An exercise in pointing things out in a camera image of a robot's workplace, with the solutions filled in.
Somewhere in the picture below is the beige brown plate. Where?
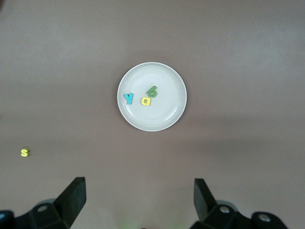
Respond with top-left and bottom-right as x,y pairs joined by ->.
116,62 -> 188,132

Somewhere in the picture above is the brown table cover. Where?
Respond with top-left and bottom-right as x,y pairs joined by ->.
0,0 -> 305,229

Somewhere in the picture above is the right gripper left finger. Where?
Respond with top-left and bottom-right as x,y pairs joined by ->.
30,177 -> 87,229

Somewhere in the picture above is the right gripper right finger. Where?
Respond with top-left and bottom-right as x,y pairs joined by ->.
194,178 -> 241,229

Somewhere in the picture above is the teal foam letter y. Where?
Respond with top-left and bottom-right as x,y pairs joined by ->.
123,92 -> 134,105

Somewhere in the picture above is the green foam letter g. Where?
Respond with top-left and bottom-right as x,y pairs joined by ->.
146,85 -> 158,98

